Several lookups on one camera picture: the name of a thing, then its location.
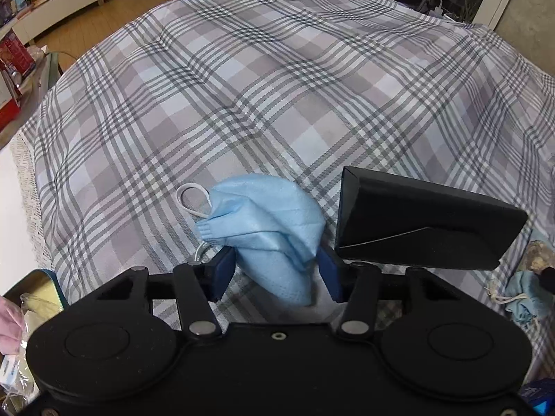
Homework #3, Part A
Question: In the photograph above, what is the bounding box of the white tissue packet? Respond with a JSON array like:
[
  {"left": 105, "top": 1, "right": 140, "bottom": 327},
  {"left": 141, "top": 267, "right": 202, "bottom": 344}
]
[{"left": 0, "top": 352, "right": 27, "bottom": 391}]

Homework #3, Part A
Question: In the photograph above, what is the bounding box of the blue face mask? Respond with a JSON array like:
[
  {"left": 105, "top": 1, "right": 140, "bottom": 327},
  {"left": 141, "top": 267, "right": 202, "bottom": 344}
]
[{"left": 177, "top": 173, "right": 327, "bottom": 308}]

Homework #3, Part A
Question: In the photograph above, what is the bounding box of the blue tissue pack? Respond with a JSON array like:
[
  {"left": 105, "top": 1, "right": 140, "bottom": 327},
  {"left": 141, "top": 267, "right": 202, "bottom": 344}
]
[{"left": 519, "top": 377, "right": 555, "bottom": 416}]

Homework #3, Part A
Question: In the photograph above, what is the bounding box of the grey plaid bed sheet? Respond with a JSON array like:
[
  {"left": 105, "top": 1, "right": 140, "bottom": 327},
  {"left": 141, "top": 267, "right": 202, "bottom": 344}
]
[{"left": 19, "top": 0, "right": 555, "bottom": 382}]

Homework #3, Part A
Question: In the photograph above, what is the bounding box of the black flat case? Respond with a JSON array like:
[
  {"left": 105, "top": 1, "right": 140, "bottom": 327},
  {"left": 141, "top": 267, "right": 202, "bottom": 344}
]
[{"left": 335, "top": 165, "right": 529, "bottom": 270}]

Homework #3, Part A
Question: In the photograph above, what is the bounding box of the dried flower sachet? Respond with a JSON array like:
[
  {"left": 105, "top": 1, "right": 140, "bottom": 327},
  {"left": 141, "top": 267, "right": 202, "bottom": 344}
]
[{"left": 517, "top": 240, "right": 555, "bottom": 287}]

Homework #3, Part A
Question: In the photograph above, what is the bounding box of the pink cloth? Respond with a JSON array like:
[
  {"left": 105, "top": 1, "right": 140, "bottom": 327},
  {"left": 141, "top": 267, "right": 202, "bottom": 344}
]
[{"left": 0, "top": 296, "right": 27, "bottom": 348}]

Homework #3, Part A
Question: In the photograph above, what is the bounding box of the low white cabinet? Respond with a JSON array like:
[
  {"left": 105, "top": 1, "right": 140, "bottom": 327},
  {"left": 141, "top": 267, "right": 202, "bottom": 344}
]
[{"left": 12, "top": 0, "right": 105, "bottom": 45}]

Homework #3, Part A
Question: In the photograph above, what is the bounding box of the white lace bed cover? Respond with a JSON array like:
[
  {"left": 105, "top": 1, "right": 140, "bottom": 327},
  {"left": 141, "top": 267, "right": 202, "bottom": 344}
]
[{"left": 9, "top": 131, "right": 55, "bottom": 270}]

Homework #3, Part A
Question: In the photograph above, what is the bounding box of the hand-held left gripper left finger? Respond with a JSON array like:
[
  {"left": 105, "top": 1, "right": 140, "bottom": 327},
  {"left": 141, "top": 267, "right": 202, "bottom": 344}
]
[{"left": 93, "top": 246, "right": 237, "bottom": 339}]

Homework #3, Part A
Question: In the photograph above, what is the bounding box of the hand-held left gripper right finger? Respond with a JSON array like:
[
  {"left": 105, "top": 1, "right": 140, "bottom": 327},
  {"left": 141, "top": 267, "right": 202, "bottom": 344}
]
[{"left": 318, "top": 246, "right": 458, "bottom": 339}]

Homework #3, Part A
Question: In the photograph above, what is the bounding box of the red cardboard box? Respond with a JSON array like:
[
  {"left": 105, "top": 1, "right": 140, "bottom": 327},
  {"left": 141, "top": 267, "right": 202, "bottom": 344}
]
[{"left": 0, "top": 30, "right": 36, "bottom": 119}]

